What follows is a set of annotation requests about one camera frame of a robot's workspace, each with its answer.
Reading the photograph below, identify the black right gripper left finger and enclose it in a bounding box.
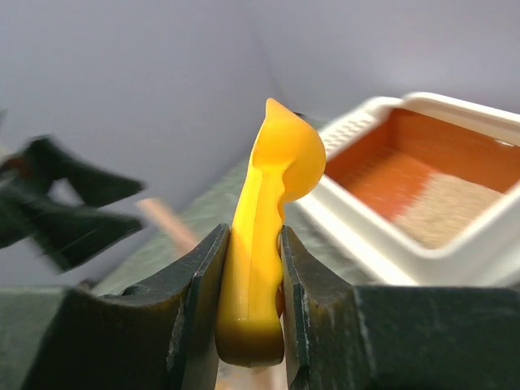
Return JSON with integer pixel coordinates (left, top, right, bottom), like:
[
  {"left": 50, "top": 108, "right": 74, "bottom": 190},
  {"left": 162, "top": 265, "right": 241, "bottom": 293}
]
[{"left": 103, "top": 223, "right": 230, "bottom": 389}]

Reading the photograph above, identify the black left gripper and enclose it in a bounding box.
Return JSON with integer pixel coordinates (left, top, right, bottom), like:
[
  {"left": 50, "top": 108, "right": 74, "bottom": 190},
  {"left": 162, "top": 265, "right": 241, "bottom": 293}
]
[{"left": 1, "top": 136, "right": 145, "bottom": 271}]

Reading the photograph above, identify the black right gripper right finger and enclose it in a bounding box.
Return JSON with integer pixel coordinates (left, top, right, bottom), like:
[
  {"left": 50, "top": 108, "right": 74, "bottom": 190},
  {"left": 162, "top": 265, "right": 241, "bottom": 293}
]
[{"left": 279, "top": 225, "right": 379, "bottom": 390}]

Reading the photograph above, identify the yellow plastic scoop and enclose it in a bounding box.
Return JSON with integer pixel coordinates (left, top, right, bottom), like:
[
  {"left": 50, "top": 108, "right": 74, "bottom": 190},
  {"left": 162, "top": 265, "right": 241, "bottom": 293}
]
[{"left": 215, "top": 98, "right": 326, "bottom": 367}]

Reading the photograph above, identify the pink cat litter bag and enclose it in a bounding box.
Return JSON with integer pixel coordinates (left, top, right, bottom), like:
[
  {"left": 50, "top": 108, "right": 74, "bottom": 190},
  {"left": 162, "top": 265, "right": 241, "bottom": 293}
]
[{"left": 136, "top": 197, "right": 200, "bottom": 256}]

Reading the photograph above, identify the clean litter pile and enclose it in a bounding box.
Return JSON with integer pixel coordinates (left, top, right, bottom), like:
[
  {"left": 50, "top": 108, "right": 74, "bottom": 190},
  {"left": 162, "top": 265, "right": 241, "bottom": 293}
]
[{"left": 394, "top": 173, "right": 503, "bottom": 249}]

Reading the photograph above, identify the cream orange litter box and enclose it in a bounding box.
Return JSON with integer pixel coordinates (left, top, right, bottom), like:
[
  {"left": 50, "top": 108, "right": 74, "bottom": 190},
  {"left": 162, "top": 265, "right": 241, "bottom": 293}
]
[{"left": 298, "top": 93, "right": 519, "bottom": 286}]

